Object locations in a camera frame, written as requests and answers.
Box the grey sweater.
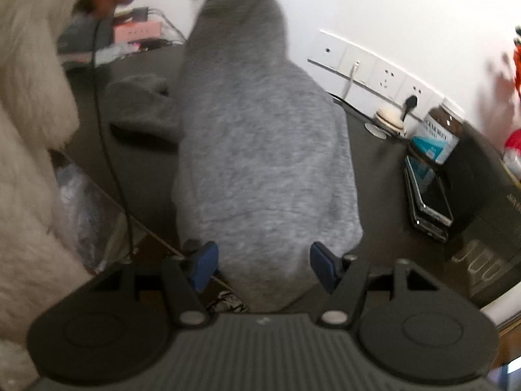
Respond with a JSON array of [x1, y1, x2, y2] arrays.
[[105, 0, 364, 312]]

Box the dark slim device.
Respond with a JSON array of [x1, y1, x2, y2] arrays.
[[407, 208, 449, 242]]

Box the white fluffy jacket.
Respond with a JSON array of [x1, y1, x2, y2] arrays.
[[0, 102, 96, 379]]

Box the black cable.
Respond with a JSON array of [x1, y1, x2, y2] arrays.
[[92, 18, 135, 257]]

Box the large black case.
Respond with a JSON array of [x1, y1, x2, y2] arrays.
[[442, 120, 521, 310]]

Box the person's left forearm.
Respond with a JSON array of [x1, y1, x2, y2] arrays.
[[0, 0, 82, 151]]

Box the white charging cable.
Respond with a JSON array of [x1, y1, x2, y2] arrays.
[[342, 61, 361, 101]]

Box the white wall socket panel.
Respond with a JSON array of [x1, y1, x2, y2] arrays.
[[307, 28, 448, 109]]

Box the brown supplement bottle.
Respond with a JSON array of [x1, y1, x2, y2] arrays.
[[409, 98, 467, 166]]

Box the cream round container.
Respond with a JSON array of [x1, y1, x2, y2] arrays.
[[374, 108, 408, 136]]

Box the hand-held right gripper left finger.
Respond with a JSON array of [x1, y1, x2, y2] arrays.
[[92, 241, 220, 328]]

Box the pile of desk clutter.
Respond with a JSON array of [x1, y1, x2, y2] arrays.
[[57, 6, 188, 66]]

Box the clear plastic bag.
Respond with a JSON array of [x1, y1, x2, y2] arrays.
[[55, 162, 127, 273]]

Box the black power plug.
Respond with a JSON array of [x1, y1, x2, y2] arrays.
[[401, 95, 420, 125]]

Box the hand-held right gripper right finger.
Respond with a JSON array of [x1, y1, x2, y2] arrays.
[[309, 242, 444, 328]]

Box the pink box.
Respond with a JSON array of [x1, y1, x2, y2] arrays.
[[112, 20, 163, 45]]

